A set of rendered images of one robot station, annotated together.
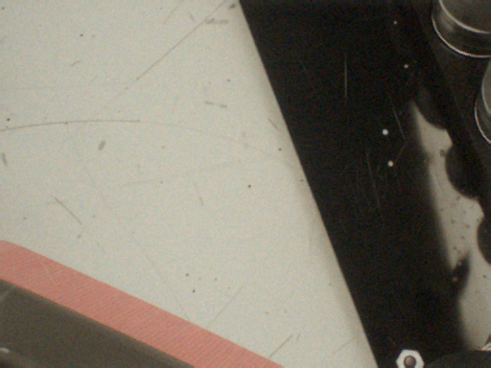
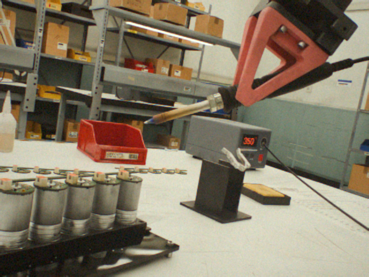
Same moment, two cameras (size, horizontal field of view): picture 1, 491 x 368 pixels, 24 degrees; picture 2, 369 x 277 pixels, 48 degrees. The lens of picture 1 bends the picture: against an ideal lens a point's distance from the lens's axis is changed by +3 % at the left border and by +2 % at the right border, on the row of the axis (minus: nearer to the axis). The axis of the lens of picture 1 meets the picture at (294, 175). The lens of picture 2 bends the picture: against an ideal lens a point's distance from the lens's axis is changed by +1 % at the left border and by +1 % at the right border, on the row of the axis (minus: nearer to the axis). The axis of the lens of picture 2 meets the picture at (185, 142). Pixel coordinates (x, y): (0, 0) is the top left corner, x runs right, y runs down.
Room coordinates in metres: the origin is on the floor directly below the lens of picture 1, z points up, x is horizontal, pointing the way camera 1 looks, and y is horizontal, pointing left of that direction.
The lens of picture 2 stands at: (0.27, 0.26, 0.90)
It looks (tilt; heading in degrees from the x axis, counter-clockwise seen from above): 7 degrees down; 231
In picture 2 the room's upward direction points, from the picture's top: 10 degrees clockwise
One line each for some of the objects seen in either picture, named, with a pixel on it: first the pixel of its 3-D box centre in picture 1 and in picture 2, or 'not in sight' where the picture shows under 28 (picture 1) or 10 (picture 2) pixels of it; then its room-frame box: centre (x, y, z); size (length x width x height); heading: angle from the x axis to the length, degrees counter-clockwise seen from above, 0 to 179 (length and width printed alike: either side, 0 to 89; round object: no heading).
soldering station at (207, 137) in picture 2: not in sight; (227, 142); (-0.40, -0.42, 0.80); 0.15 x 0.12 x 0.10; 95
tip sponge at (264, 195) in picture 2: not in sight; (262, 193); (-0.25, -0.17, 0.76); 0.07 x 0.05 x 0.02; 80
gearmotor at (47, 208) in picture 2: not in sight; (46, 215); (0.15, -0.04, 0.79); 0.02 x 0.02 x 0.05
